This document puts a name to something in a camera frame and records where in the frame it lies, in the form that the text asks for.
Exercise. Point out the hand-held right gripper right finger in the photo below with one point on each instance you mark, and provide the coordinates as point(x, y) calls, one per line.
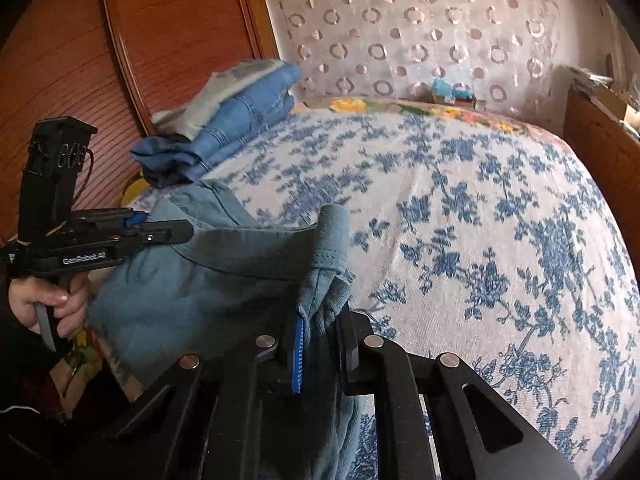
point(350, 345)

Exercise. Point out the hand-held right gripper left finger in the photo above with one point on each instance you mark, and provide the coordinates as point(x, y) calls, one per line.
point(296, 355)

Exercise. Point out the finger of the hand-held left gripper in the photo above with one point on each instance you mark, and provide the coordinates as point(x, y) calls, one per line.
point(160, 236)
point(136, 220)

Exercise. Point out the teal pants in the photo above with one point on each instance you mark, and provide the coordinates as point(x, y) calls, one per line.
point(200, 285)

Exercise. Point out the person's left forearm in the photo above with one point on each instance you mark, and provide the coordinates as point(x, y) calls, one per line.
point(35, 390)

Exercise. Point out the person's left hand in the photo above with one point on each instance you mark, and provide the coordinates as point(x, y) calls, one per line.
point(25, 300)

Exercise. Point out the folded grey garment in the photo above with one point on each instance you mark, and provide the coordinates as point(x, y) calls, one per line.
point(210, 105)

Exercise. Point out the folded blue jeans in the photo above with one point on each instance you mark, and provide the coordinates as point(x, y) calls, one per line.
point(240, 125)

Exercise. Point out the wooden headboard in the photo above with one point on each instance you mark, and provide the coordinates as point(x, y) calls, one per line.
point(175, 50)

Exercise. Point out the blue floral bed sheet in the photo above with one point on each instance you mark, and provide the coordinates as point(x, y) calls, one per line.
point(475, 220)

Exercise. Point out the colourful floral sheet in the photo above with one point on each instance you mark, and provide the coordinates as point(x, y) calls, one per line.
point(360, 106)

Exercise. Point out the small teal box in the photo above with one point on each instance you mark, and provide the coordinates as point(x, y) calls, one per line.
point(450, 92)

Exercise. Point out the wooden cabinet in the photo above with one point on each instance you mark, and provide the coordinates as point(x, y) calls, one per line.
point(600, 135)

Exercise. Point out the circle patterned curtain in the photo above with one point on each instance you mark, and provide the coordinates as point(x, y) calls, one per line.
point(425, 25)

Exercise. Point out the cardboard box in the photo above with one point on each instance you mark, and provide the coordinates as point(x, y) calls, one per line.
point(612, 102)

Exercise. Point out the stack of papers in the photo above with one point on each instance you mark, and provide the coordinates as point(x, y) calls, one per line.
point(592, 75)

